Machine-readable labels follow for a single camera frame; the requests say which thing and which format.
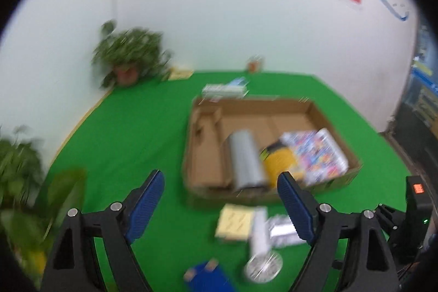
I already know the yellow cloth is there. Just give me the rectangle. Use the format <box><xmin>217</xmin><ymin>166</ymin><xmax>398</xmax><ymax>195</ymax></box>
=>
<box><xmin>167</xmin><ymin>68</ymin><xmax>194</xmax><ymax>80</ymax></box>

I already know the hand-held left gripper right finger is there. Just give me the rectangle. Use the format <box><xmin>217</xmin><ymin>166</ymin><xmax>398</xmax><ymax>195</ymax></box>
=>
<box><xmin>277</xmin><ymin>171</ymin><xmax>401</xmax><ymax>292</ymax></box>

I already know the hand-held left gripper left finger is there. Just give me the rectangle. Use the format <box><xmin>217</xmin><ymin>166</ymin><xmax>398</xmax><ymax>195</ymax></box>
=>
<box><xmin>41</xmin><ymin>169</ymin><xmax>165</xmax><ymax>292</ymax></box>

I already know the silver metal tin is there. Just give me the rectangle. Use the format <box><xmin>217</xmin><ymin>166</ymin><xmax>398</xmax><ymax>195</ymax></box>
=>
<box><xmin>224</xmin><ymin>129</ymin><xmax>270</xmax><ymax>197</ymax></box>

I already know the white spray bottle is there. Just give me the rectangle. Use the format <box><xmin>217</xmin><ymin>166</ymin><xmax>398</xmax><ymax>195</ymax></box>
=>
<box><xmin>249</xmin><ymin>206</ymin><xmax>270</xmax><ymax>258</ymax></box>

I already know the glass jar with orange label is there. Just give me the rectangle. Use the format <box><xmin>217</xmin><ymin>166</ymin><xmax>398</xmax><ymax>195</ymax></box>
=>
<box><xmin>247</xmin><ymin>55</ymin><xmax>265</xmax><ymax>73</ymax></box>

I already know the pastel puzzle cube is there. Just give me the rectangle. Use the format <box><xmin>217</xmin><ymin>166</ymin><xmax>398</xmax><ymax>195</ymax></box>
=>
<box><xmin>215</xmin><ymin>204</ymin><xmax>257</xmax><ymax>242</ymax></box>

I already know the colourful printed packet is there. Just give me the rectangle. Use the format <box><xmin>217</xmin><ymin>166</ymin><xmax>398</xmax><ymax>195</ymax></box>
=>
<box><xmin>281</xmin><ymin>128</ymin><xmax>350</xmax><ymax>186</ymax></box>

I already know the large shallow cardboard box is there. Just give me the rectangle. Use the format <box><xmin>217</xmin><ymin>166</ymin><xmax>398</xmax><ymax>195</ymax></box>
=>
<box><xmin>181</xmin><ymin>95</ymin><xmax>362</xmax><ymax>209</ymax></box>

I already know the glass door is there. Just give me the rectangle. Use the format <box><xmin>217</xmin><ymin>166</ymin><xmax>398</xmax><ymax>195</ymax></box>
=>
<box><xmin>387</xmin><ymin>23</ymin><xmax>438</xmax><ymax>183</ymax></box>

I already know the large leaf green plant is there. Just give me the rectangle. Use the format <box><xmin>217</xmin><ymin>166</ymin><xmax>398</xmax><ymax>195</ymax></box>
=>
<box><xmin>0</xmin><ymin>124</ymin><xmax>88</xmax><ymax>279</ymax></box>

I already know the white grey plastic gadget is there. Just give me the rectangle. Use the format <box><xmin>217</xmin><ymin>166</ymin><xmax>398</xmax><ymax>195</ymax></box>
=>
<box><xmin>267</xmin><ymin>214</ymin><xmax>309</xmax><ymax>248</ymax></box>

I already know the narrow cardboard insert tray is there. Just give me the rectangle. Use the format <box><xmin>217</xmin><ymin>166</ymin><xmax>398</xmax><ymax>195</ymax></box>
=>
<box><xmin>188</xmin><ymin>106</ymin><xmax>233</xmax><ymax>192</ymax></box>

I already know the phone in blue case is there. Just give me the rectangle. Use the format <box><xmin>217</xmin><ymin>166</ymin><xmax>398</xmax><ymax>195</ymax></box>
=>
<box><xmin>226</xmin><ymin>77</ymin><xmax>250</xmax><ymax>89</ymax></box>

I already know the yellow label jar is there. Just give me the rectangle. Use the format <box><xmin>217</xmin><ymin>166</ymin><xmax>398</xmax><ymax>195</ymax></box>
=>
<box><xmin>259</xmin><ymin>138</ymin><xmax>305</xmax><ymax>188</ymax></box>

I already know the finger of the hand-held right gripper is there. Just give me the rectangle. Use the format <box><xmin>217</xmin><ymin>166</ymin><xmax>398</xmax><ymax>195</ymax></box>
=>
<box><xmin>374</xmin><ymin>203</ymin><xmax>407</xmax><ymax>239</ymax></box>

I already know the green tablecloth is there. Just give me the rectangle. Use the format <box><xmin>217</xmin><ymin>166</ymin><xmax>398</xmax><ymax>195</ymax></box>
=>
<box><xmin>44</xmin><ymin>71</ymin><xmax>414</xmax><ymax>292</ymax></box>

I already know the potted plant in red pot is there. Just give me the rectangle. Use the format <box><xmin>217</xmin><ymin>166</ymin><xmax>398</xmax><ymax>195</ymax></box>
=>
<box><xmin>92</xmin><ymin>20</ymin><xmax>173</xmax><ymax>89</ymax></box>

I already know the flat white green box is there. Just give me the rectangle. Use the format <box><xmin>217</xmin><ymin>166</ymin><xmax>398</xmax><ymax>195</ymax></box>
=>
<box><xmin>201</xmin><ymin>83</ymin><xmax>249</xmax><ymax>101</ymax></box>

